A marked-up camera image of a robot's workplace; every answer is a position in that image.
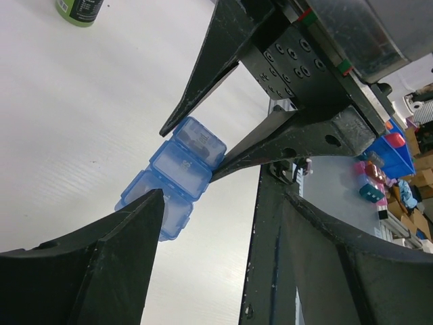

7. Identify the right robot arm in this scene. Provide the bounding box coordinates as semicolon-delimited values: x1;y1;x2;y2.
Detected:
160;1;432;180

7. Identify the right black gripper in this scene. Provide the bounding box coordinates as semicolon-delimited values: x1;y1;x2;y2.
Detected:
159;0;386;181

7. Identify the cardboard box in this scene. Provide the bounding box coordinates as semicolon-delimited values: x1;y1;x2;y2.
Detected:
387;201;432;241

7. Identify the blue storage bin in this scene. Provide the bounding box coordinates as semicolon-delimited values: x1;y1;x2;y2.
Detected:
363;135;415;179

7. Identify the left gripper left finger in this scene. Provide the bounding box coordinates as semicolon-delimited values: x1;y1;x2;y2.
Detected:
1;190;164;324

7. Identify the green pill bottle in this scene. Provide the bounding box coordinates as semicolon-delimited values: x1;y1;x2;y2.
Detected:
55;0;104;27

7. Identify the blue pill organizer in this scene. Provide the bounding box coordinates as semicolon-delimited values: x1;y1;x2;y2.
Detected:
114;117;227;242

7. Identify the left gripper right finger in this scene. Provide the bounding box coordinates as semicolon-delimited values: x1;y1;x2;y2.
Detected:
239;165;432;324

